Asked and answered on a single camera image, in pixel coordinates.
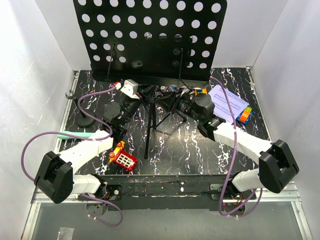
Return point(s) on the red yellow toy brick house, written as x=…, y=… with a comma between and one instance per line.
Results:
x=122, y=158

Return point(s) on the black microphone desk stand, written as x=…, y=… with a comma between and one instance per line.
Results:
x=81, y=119

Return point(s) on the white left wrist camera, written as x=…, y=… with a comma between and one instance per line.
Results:
x=128, y=87

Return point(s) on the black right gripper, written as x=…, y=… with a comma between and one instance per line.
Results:
x=176, y=101

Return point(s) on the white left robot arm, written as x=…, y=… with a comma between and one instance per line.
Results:
x=56, y=176

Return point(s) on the orange blue toy brick stack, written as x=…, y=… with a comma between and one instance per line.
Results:
x=245, y=116

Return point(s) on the mint green toy microphone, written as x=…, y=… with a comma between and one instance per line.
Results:
x=66, y=135

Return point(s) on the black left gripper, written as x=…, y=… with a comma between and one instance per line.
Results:
x=147, y=92

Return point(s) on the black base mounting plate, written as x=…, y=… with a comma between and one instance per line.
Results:
x=161, y=192

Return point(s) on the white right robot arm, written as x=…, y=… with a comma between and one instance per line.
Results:
x=276, y=163

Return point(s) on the black poker chip case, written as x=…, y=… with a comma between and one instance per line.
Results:
x=172, y=90

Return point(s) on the black music stand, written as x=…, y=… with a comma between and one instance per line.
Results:
x=152, y=42

